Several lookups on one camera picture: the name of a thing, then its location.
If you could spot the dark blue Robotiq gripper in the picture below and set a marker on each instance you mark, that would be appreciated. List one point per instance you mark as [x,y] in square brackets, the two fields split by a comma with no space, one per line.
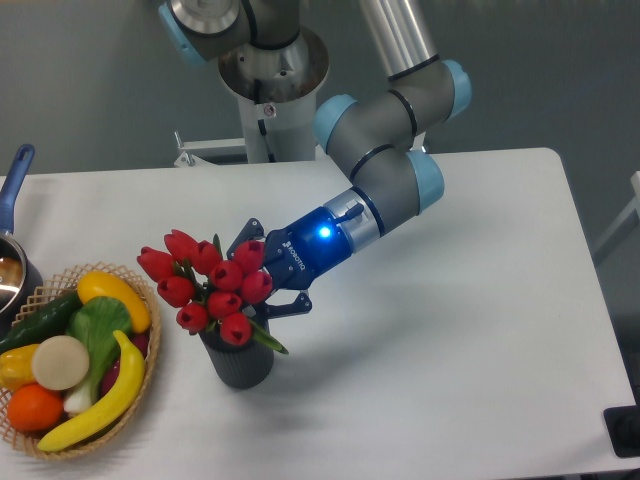
[296,255]

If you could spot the red tulip bouquet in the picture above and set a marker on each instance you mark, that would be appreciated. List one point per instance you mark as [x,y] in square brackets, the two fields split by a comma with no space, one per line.
[210,292]

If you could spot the dark grey ribbed vase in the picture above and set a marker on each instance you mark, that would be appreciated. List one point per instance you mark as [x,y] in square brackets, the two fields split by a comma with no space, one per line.
[239,367]

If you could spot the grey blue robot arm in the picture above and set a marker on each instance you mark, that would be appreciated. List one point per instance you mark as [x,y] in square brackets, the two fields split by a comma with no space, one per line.
[391,180]

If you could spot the purple red vegetable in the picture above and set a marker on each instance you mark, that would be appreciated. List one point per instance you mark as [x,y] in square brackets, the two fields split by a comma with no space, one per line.
[141,341]

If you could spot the yellow banana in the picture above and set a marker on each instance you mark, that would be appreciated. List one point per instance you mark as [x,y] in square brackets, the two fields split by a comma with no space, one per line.
[105,411]

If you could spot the yellow squash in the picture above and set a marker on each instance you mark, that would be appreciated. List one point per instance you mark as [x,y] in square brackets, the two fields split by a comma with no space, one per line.
[99,283]

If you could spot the green bok choy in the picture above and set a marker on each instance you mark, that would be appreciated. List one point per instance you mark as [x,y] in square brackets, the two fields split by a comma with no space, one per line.
[93,325]

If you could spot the woven wicker basket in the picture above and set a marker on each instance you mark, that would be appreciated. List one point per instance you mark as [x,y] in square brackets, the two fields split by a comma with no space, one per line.
[59,285]

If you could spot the green cucumber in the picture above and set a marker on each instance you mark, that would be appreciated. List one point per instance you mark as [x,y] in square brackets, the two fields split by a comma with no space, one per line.
[50,320]

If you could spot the beige round disc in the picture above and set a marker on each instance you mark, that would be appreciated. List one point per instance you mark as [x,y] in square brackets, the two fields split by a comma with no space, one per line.
[60,363]

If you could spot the yellow bell pepper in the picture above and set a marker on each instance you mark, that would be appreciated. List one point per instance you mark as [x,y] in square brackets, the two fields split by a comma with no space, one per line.
[16,370]

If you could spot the orange fruit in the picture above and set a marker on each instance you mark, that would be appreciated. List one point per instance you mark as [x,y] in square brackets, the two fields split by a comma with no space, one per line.
[34,408]

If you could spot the black box at edge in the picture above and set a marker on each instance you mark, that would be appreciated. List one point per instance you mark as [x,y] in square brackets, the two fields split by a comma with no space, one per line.
[623,428]

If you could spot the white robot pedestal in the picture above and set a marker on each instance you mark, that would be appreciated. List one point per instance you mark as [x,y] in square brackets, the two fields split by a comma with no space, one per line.
[276,96]

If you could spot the blue handled saucepan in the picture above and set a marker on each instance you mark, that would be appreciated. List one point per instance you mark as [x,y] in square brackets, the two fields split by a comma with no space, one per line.
[19,277]

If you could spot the white frame at right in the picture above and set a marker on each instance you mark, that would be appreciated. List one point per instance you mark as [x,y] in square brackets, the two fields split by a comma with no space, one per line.
[620,228]

